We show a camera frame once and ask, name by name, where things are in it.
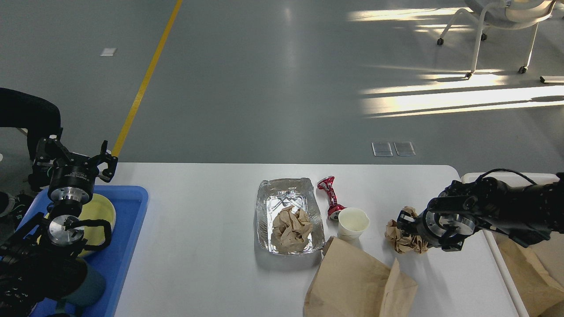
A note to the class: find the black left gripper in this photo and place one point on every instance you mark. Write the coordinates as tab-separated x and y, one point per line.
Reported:
68	181

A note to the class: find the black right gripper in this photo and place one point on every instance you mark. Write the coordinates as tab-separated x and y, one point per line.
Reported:
439	230

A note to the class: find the brown paper ball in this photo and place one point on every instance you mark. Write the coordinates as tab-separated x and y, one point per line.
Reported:
403	242

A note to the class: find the white paper cup front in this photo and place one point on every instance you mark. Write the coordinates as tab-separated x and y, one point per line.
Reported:
352	223

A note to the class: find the yellow plate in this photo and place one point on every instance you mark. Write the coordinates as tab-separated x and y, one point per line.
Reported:
98	208

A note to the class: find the dark green mug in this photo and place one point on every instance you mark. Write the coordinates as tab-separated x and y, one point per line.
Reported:
90	288

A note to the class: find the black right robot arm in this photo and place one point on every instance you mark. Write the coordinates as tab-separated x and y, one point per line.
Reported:
527	215

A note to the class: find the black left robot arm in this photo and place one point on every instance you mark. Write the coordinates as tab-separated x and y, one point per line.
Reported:
40	260

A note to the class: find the blue plastic tray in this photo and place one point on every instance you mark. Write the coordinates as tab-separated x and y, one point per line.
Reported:
130	204

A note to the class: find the small grey floor plate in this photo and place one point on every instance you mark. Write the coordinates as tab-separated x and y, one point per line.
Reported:
382	149

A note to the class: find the large brown paper bag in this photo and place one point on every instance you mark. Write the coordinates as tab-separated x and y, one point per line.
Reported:
351	283

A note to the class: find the crushed red can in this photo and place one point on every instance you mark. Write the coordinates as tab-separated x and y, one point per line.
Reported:
335	208

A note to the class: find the white plastic bin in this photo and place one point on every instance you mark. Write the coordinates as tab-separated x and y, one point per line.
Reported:
550	253

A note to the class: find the crumpled brown paper in tray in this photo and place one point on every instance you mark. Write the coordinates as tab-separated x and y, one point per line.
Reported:
292	227

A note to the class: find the aluminium foil tray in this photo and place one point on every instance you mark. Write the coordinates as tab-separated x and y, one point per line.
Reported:
271	198

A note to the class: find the white rolling chair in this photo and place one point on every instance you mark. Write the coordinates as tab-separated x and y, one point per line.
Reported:
502	14

